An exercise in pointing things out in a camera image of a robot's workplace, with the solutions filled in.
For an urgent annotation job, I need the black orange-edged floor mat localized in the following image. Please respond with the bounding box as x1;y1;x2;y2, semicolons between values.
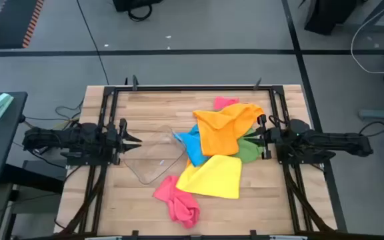
0;0;45;51

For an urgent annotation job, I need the black cabinet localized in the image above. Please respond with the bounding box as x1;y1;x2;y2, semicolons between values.
304;0;358;36

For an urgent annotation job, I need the clear plastic bin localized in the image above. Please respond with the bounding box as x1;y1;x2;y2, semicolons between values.
122;125;187;185

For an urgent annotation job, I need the coiled black cable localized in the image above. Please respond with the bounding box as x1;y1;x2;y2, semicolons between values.
127;3;153;23

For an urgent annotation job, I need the white floor cable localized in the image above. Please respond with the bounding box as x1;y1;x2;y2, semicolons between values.
350;0;384;75

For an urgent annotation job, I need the green microfiber towel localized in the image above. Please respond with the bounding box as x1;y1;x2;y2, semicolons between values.
233;128;265;164

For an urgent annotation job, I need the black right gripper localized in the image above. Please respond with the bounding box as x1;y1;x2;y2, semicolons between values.
243;114;282;161

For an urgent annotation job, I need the black equipment box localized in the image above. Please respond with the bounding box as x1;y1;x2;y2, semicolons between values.
113;0;163;13

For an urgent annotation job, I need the black aluminium table frame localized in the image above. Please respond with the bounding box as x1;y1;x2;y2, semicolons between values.
54;85;348;240

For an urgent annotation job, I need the yellow microfiber towel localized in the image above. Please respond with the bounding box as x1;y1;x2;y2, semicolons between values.
175;154;243;200

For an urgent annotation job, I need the black cable bundle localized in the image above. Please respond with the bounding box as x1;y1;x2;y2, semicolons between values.
21;99;83;134

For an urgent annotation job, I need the blue microfiber towel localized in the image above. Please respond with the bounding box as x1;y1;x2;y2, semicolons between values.
173;124;211;167

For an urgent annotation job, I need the grey desk frame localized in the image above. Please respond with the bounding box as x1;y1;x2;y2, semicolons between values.
340;0;384;33

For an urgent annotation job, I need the thin black floor cable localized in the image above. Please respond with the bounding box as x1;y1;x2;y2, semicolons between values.
75;0;110;86

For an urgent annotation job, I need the grey desk foot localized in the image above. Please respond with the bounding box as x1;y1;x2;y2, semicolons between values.
358;109;384;121

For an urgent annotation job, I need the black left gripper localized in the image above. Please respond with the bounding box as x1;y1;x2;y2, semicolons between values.
105;118;143;166

